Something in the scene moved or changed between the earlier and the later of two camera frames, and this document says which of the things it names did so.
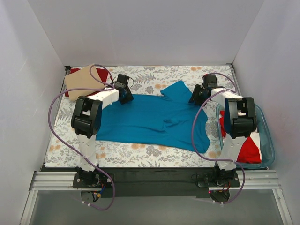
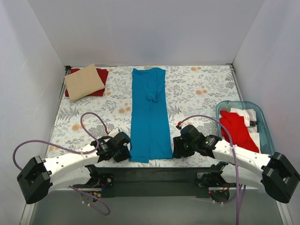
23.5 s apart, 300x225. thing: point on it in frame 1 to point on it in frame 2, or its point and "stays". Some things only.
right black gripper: x=197 y=95 to x=178 y=147
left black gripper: x=126 y=95 to x=123 y=152
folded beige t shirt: x=82 y=78 stays
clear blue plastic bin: x=267 y=146 stays
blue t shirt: x=168 y=117 to x=150 y=132
